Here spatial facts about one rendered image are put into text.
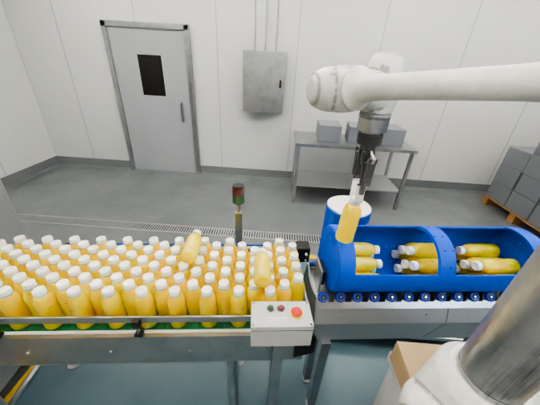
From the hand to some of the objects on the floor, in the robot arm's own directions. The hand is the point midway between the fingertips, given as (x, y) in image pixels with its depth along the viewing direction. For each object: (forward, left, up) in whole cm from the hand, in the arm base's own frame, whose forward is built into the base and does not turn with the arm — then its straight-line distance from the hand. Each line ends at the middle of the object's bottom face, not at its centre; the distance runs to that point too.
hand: (357, 190), depth 90 cm
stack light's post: (+40, +40, -147) cm, 158 cm away
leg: (+7, -2, -146) cm, 146 cm away
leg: (-7, 0, -145) cm, 145 cm away
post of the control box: (-26, +29, -144) cm, 149 cm away
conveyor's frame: (+9, +92, -145) cm, 172 cm away
